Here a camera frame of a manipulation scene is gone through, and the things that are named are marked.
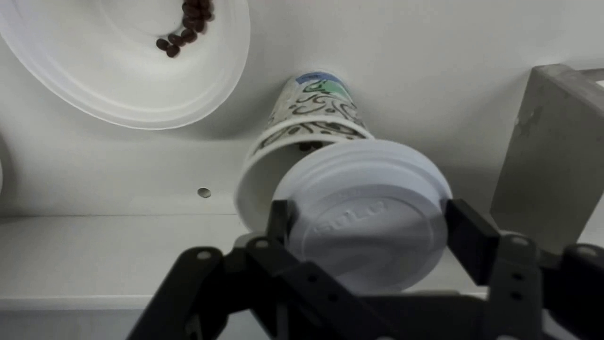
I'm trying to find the white plastic cup lid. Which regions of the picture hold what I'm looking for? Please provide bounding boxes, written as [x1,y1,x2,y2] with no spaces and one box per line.
[276,139,453,294]

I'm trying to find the coffee beans in bowl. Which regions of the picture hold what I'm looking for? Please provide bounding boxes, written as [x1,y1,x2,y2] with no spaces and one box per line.
[155,0,215,58]

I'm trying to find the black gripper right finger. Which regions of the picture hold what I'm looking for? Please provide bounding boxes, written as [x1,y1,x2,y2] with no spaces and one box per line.
[446,197,604,340]

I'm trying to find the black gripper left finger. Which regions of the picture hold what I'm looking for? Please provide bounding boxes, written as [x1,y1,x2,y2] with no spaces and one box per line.
[127,199,400,340]

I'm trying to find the metal napkin holder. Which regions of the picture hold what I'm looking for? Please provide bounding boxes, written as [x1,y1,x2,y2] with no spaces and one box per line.
[491,63,604,252]

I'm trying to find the white foam bowl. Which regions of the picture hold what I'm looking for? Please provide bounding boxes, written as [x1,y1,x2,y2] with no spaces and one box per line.
[0,0,251,129]

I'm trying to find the patterned paper cup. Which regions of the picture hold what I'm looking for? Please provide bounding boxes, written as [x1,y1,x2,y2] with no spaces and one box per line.
[234,71,372,230]

